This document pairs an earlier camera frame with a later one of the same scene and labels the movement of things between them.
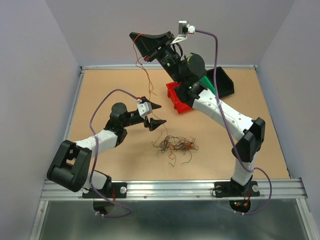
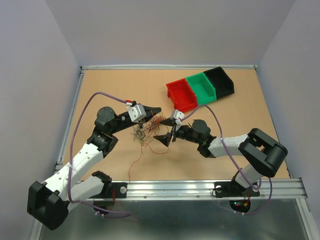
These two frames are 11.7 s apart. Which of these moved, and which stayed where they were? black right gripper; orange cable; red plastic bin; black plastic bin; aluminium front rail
Moved: black right gripper; orange cable
Stayed: aluminium front rail; red plastic bin; black plastic bin
